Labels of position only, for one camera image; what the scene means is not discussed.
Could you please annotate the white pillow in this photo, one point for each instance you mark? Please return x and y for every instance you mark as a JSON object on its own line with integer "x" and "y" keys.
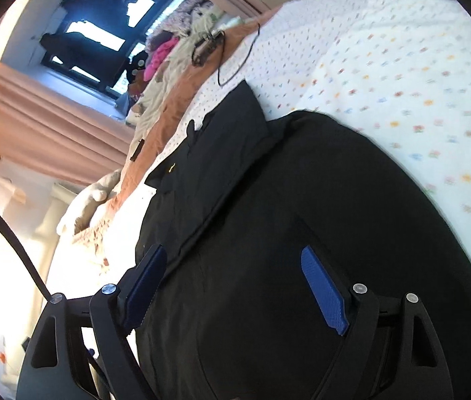
{"x": 89, "y": 200}

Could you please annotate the dark hanging jacket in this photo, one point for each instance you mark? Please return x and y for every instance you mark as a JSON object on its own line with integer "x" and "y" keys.
{"x": 102, "y": 12}

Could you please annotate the dark framed window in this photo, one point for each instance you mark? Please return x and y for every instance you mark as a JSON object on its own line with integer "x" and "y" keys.
{"x": 106, "y": 50}

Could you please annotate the pink garment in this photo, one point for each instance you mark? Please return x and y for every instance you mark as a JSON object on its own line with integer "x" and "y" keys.
{"x": 160, "y": 56}

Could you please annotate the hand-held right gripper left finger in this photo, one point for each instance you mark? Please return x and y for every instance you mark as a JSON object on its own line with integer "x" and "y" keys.
{"x": 145, "y": 285}

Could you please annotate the small black flat item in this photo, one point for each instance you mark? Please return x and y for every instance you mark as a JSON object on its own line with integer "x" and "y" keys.
{"x": 136, "y": 150}

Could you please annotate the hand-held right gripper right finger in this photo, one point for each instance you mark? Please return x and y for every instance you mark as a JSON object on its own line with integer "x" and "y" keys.
{"x": 323, "y": 291}

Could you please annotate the black plush toy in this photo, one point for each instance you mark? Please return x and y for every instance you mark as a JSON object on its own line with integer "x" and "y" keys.
{"x": 138, "y": 68}

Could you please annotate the small black device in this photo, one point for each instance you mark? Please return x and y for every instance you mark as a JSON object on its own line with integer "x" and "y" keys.
{"x": 208, "y": 46}

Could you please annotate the pile of clothes by window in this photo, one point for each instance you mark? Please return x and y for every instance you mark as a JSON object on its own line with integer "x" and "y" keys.
{"x": 168, "y": 83}

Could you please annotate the brown blanket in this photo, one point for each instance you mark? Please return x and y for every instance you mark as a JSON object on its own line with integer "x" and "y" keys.
{"x": 185, "y": 91}

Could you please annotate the black hanging coat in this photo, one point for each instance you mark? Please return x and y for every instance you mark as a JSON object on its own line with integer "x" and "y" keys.
{"x": 85, "y": 56}

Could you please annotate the white floral bed sheet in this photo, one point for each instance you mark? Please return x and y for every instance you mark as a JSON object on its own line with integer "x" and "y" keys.
{"x": 385, "y": 71}

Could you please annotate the large black jacket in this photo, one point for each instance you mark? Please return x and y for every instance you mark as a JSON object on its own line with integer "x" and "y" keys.
{"x": 281, "y": 183}

